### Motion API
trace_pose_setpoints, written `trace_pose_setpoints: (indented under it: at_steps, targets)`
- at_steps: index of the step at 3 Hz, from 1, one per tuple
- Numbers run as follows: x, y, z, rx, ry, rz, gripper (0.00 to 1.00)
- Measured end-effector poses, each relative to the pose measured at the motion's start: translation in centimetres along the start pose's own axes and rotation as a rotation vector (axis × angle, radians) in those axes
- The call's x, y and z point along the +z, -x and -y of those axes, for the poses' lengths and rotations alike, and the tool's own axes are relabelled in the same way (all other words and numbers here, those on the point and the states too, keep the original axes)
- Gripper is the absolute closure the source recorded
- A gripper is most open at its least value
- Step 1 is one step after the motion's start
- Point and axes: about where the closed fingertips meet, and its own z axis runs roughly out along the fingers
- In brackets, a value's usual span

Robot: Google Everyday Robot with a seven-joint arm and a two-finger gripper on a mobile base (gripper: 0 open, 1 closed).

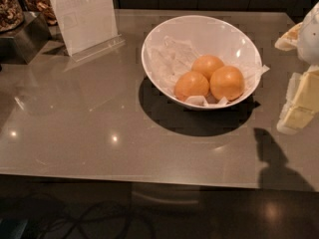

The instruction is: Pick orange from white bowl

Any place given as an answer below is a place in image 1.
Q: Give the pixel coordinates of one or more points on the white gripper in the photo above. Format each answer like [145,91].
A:
[309,39]

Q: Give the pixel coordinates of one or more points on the orange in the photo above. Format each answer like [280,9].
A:
[207,65]
[191,84]
[227,82]

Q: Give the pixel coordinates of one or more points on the white ceramic bowl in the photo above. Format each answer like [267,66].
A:
[207,30]

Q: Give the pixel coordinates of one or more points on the white paper liner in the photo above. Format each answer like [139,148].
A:
[165,60]

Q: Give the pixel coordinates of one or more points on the clear acrylic sign stand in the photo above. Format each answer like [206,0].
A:
[88,27]

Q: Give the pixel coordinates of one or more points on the tray of nuts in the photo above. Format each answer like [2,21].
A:
[45,8]

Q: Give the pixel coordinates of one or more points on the steel box stand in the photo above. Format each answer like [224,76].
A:
[21,45]

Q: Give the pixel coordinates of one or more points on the glass jar of nuts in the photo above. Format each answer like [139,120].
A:
[11,15]

